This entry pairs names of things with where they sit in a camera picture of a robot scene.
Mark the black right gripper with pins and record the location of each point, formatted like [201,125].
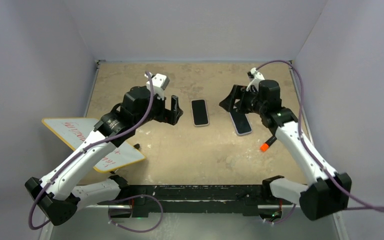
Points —
[239,92]

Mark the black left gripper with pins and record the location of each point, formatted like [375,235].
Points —
[166,115]

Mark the purple smartphone with black screen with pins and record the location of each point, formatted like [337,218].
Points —
[199,113]

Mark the lavender phone case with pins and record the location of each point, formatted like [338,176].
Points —
[245,134]

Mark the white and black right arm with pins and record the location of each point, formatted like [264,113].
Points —
[321,195]

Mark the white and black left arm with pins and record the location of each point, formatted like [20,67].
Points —
[57,195]

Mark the orange marker cap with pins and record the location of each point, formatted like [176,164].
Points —
[264,147]

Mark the black knob on table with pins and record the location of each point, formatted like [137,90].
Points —
[271,140]

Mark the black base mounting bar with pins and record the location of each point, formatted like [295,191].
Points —
[195,198]

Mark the white board with yellow edge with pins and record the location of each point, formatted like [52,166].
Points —
[74,131]

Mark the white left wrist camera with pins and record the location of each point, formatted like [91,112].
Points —
[158,82]

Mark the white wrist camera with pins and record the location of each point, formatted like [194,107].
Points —
[255,77]
[158,82]

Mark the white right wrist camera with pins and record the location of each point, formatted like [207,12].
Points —
[255,77]

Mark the aluminium frame rail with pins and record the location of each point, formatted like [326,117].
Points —
[92,205]

